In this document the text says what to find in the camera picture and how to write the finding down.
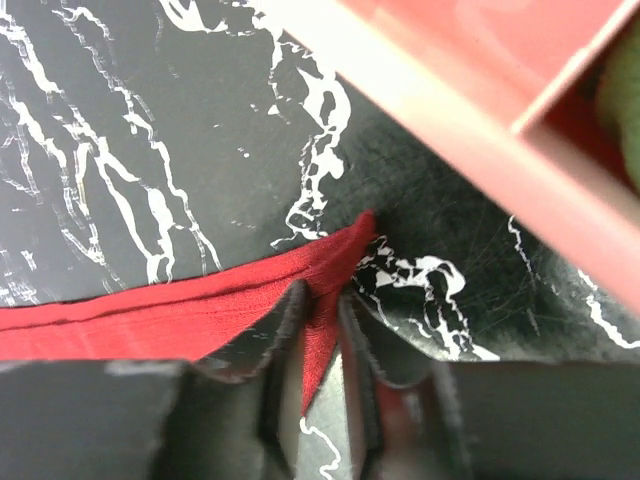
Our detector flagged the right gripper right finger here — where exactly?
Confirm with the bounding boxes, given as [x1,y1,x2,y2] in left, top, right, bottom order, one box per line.
[337,291,639,479]

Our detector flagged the green rolled sock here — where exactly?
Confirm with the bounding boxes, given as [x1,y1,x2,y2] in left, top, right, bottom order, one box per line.
[596,23,639,189]

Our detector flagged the pink divided organizer tray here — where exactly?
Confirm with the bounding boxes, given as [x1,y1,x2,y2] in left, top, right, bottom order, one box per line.
[264,1,639,310]

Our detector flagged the black marble pattern mat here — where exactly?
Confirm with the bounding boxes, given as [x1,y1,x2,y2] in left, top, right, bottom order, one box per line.
[1,1,639,479]

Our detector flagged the red cloth napkin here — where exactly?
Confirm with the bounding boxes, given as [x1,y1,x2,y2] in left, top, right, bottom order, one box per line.
[1,211,376,408]

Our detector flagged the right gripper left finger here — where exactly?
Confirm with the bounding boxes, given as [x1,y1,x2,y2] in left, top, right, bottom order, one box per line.
[1,281,310,479]

